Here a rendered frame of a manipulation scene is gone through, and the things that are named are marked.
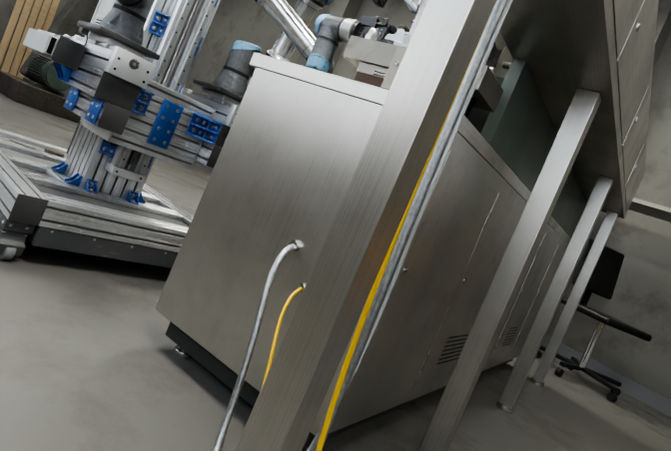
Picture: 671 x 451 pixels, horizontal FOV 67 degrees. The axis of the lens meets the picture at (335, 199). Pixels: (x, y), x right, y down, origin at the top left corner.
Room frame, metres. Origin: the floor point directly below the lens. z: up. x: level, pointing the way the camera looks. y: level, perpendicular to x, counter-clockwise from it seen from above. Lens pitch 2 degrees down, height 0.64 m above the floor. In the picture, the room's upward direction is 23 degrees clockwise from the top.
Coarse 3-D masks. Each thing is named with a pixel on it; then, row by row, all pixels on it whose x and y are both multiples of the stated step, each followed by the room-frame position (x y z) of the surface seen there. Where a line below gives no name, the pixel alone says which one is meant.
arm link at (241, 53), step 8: (232, 48) 2.15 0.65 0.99; (240, 48) 2.13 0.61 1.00; (248, 48) 2.13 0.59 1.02; (256, 48) 2.15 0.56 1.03; (232, 56) 2.13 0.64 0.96; (240, 56) 2.13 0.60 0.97; (248, 56) 2.14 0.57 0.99; (232, 64) 2.13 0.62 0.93; (240, 64) 2.13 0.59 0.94; (248, 64) 2.14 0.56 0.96; (248, 72) 2.16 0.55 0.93
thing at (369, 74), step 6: (360, 66) 1.36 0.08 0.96; (366, 66) 1.35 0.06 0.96; (372, 66) 1.34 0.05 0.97; (378, 66) 1.33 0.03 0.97; (360, 72) 1.36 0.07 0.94; (366, 72) 1.35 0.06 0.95; (372, 72) 1.34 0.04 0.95; (378, 72) 1.34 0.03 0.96; (384, 72) 1.32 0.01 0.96; (354, 78) 1.37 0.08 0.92; (360, 78) 1.36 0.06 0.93; (366, 78) 1.35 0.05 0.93; (372, 78) 1.34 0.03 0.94; (378, 78) 1.33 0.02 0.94; (372, 84) 1.33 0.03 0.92; (378, 84) 1.32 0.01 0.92
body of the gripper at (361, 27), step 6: (360, 18) 1.61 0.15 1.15; (366, 18) 1.60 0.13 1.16; (372, 18) 1.59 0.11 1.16; (384, 18) 1.54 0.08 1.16; (354, 24) 1.60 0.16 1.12; (360, 24) 1.61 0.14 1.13; (366, 24) 1.59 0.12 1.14; (372, 24) 1.56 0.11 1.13; (378, 24) 1.55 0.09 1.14; (384, 24) 1.54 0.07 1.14; (354, 30) 1.59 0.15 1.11; (360, 30) 1.61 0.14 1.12; (366, 30) 1.59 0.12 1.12; (378, 30) 1.56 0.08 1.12; (384, 30) 1.55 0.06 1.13; (390, 30) 1.57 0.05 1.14; (396, 30) 1.60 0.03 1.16; (384, 36) 1.55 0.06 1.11
